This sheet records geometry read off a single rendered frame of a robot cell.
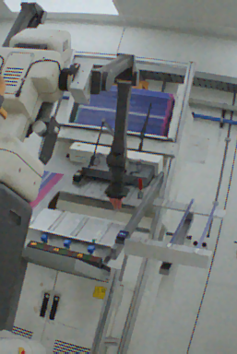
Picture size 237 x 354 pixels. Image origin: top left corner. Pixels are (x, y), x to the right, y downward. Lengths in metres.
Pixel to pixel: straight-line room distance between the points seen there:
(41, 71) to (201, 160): 2.79
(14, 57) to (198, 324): 2.86
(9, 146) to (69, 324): 1.49
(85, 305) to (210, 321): 1.72
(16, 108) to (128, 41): 3.31
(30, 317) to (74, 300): 0.26
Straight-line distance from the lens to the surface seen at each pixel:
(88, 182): 2.86
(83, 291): 2.72
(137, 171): 2.83
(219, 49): 4.91
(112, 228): 2.52
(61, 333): 2.74
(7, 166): 1.38
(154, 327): 2.40
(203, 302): 4.25
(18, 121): 1.86
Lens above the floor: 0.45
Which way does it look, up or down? 13 degrees up
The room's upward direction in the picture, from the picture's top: 14 degrees clockwise
